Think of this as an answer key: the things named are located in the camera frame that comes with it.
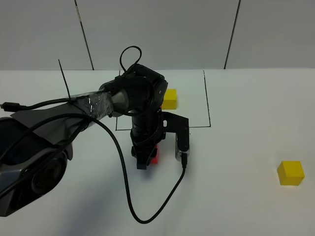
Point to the yellow template block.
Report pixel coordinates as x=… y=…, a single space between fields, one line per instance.
x=170 y=100

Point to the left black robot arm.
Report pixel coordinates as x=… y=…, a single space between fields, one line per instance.
x=36 y=141

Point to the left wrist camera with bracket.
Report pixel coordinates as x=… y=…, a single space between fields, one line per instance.
x=179 y=125

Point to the black zip tie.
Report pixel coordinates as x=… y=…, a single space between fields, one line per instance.
x=65 y=82

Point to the red block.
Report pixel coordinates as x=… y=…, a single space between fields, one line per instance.
x=155 y=155

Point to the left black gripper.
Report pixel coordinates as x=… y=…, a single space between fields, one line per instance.
x=145 y=135

